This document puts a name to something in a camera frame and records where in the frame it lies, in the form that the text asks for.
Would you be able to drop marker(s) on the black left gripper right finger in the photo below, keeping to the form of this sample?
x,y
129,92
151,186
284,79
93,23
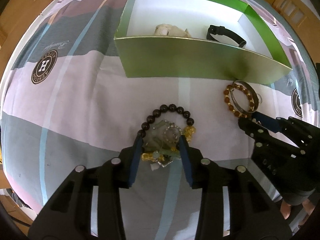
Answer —
x,y
233,204

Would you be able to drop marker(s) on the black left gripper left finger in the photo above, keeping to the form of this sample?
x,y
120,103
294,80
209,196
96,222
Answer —
x,y
87,203

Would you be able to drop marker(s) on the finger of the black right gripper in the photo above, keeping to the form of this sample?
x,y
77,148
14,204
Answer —
x,y
267,121
257,132

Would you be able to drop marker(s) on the silver bangle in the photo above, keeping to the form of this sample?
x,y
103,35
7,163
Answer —
x,y
244,97

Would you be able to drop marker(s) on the black wrist watch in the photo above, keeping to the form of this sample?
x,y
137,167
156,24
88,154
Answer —
x,y
214,30

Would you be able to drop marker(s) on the white wrist watch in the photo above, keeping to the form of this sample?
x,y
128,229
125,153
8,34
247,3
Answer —
x,y
171,30

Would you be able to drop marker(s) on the person right hand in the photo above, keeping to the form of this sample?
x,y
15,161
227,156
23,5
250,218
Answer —
x,y
299,214

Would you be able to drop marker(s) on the plaid bed sheet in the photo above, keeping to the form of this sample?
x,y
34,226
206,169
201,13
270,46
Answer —
x,y
67,101

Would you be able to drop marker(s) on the green cardboard box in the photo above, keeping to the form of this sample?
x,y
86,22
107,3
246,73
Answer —
x,y
142,54

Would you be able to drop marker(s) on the wooden headboard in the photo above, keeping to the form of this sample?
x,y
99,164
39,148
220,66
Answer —
x,y
16,17

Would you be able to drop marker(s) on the wooden footboard rail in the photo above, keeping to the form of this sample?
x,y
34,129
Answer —
x,y
303,18

